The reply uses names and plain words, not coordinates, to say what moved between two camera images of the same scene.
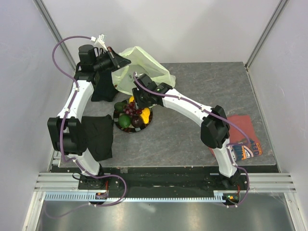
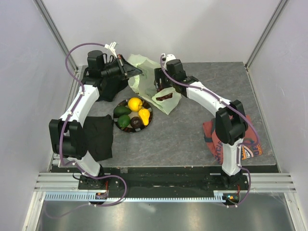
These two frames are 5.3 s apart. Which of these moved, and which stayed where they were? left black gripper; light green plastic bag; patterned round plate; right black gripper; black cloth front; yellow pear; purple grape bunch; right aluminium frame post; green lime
Moved: purple grape bunch; light green plastic bag; left black gripper; right black gripper
Stayed: patterned round plate; yellow pear; green lime; right aluminium frame post; black cloth front
